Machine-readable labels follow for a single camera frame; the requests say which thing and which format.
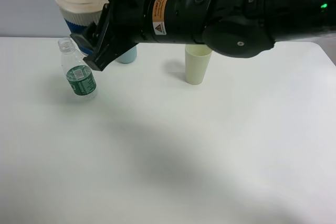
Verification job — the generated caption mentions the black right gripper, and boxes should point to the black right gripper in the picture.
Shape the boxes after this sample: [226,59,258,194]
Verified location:
[70,0,150,71]

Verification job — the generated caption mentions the clear bottle green label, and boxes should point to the clear bottle green label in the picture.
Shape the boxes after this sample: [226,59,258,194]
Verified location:
[58,37,97,100]

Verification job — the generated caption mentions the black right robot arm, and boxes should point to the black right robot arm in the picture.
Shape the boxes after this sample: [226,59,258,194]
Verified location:
[71,0,335,71]

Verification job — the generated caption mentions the pale green plastic cup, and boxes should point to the pale green plastic cup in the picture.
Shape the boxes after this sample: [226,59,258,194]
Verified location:
[185,45,213,85]

